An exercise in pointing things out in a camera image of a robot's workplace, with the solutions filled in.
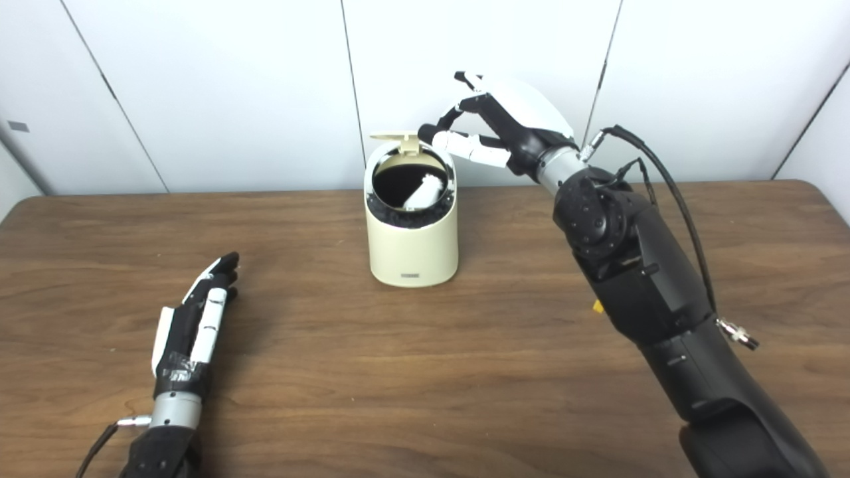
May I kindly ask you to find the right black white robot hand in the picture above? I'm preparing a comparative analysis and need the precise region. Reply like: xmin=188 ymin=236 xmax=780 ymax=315
xmin=417 ymin=70 xmax=580 ymax=180

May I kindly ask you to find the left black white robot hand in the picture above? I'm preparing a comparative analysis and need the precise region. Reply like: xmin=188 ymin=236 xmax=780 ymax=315
xmin=151 ymin=251 xmax=240 ymax=399

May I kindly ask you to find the small white plastic bottle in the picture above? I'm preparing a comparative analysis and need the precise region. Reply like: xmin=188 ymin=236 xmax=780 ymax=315
xmin=404 ymin=173 xmax=447 ymax=210

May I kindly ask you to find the round cream bin lid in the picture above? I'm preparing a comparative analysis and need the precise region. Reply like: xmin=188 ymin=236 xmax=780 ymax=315
xmin=370 ymin=131 xmax=426 ymax=157

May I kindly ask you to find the cream-colored bin body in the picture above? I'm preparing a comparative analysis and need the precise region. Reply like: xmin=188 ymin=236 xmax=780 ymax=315
xmin=364 ymin=139 xmax=460 ymax=288

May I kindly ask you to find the thick black left wrist cable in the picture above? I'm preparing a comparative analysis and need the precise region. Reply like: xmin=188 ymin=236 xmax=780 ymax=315
xmin=75 ymin=415 xmax=153 ymax=478

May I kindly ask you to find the thick black wrist cable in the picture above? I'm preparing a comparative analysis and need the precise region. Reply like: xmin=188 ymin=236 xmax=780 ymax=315
xmin=75 ymin=415 xmax=153 ymax=478
xmin=579 ymin=124 xmax=760 ymax=351

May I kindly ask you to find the thin black right arm wire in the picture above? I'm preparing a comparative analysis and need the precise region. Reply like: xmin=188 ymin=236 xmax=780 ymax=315
xmin=614 ymin=157 xmax=659 ymax=208

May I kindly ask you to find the thick black right wrist cable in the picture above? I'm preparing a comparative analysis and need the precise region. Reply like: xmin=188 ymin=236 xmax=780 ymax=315
xmin=579 ymin=124 xmax=760 ymax=351

